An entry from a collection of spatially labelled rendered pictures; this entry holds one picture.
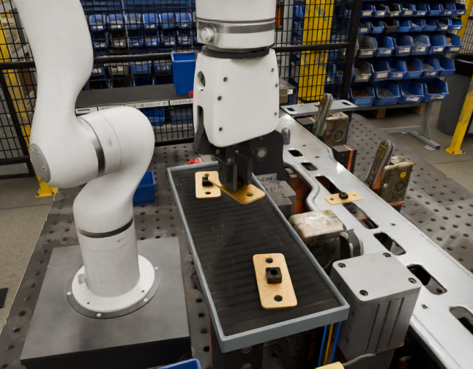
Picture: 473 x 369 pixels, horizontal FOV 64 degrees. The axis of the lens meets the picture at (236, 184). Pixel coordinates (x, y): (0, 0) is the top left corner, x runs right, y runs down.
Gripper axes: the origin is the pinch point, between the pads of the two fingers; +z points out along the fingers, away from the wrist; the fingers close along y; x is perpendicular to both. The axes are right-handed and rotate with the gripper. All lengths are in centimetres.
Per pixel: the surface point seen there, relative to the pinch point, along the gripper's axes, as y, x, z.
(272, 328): -8.9, -17.3, 7.2
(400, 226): 39.3, -5.4, 23.7
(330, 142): 70, 38, 28
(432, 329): 19.8, -22.8, 23.7
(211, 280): -9.5, -8.0, 7.8
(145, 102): 31, 96, 22
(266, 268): -4.2, -11.2, 6.6
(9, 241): -25, 196, 125
